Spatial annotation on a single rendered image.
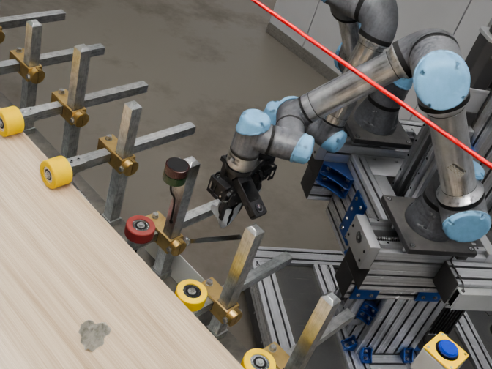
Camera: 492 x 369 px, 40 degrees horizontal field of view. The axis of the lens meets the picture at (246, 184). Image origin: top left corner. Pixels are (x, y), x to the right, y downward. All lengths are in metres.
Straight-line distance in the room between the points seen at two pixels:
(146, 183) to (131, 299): 1.77
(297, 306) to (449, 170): 1.24
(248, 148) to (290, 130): 0.11
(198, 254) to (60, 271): 1.47
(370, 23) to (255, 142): 0.49
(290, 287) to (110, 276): 1.24
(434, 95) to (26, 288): 1.02
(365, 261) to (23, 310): 0.93
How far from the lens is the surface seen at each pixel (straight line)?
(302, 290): 2.81
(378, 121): 2.27
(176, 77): 4.25
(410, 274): 2.04
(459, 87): 1.52
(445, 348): 1.40
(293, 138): 1.62
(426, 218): 1.93
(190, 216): 1.96
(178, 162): 1.69
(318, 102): 1.70
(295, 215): 3.48
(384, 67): 1.66
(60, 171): 1.86
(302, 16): 4.89
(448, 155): 1.65
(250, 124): 1.59
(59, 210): 1.84
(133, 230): 1.81
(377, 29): 1.86
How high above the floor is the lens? 2.16
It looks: 37 degrees down
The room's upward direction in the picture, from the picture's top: 19 degrees clockwise
